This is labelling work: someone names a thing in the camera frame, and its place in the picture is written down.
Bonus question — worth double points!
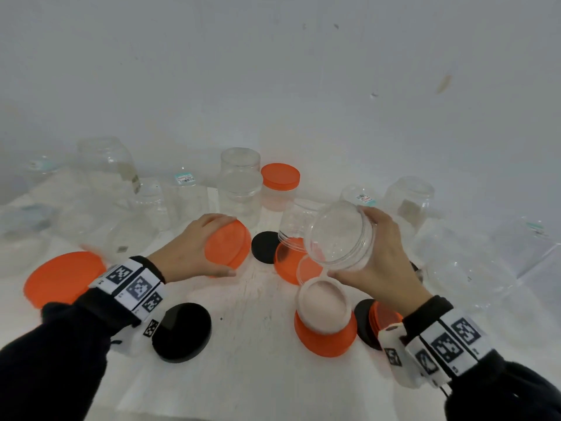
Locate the person's left hand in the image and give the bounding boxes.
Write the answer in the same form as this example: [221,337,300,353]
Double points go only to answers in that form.
[147,213,239,284]

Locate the person's right hand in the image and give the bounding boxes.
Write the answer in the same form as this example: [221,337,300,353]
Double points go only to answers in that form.
[326,206,433,319]

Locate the small orange plastic lid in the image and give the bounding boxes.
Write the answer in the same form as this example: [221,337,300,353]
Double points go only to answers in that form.
[204,219,252,277]

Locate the person's right forearm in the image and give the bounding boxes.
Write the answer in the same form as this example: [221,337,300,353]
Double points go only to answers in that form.
[402,295,561,421]

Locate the person's left forearm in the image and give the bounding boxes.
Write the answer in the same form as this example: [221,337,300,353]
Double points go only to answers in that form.
[0,256,166,421]

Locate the clear upturned plastic jar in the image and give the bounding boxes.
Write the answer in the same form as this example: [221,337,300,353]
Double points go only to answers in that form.
[296,276,353,336]

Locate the small black plastic lid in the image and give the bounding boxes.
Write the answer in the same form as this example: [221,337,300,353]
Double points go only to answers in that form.
[251,231,281,265]

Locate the large black plastic lid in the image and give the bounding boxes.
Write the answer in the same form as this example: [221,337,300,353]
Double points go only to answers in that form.
[152,302,213,364]

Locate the clear jar with orange lid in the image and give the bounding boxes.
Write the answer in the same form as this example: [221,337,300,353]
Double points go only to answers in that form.
[273,199,326,286]

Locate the clear jar with label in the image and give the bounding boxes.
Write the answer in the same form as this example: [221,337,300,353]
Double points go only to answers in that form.
[339,184,378,209]
[172,171,212,225]

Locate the white marker wrist band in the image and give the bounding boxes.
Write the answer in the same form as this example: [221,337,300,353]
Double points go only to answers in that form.
[377,308,494,389]
[89,258,168,356]

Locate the short clear plastic jar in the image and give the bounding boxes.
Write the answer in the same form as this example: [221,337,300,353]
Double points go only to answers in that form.
[261,185,298,213]

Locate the large clear plastic jar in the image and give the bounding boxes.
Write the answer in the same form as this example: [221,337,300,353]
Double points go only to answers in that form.
[76,136,142,208]
[414,223,520,314]
[489,216,561,283]

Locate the large orange plastic lid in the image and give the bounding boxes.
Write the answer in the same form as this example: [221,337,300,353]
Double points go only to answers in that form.
[23,251,108,310]

